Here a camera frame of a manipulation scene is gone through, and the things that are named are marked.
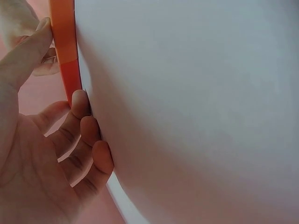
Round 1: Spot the person's right hand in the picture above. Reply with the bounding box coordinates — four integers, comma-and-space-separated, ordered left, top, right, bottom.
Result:
0, 0, 59, 77

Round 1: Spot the person's left hand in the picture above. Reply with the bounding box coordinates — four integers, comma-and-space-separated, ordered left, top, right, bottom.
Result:
0, 17, 114, 224

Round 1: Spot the orange board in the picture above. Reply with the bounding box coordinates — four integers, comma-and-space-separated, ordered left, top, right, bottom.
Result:
48, 0, 83, 107

